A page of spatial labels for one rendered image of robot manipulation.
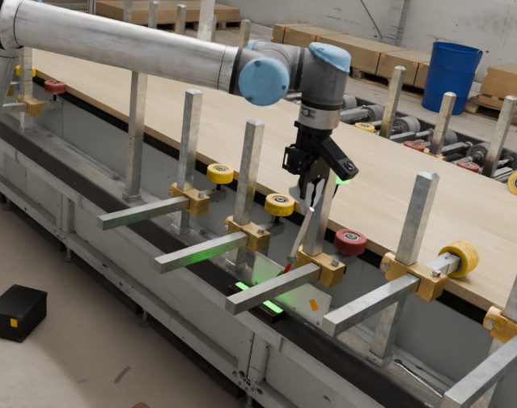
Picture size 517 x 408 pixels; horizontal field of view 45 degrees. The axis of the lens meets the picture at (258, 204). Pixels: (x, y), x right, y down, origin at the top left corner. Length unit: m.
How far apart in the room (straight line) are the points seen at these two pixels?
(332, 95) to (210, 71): 0.28
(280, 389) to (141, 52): 1.34
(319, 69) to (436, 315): 0.71
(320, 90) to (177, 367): 1.48
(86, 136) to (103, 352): 0.89
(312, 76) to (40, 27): 0.53
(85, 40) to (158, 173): 1.16
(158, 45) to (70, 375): 1.55
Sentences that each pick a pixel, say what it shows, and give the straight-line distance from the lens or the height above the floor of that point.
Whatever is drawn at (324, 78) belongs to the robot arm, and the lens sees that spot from 1.30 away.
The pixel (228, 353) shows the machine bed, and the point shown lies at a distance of 2.33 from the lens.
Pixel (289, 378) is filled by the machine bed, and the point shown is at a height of 0.25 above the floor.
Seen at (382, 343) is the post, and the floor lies 0.76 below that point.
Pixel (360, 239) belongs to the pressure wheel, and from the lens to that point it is 1.59.
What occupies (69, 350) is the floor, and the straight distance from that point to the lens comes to 2.58.
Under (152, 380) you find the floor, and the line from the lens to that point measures 2.44.
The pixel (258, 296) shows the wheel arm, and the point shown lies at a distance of 1.37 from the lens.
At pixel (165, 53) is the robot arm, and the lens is 1.19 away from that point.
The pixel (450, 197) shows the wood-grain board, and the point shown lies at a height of 0.90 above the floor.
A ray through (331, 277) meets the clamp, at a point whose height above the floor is 0.85.
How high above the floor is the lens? 1.59
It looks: 24 degrees down
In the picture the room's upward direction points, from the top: 9 degrees clockwise
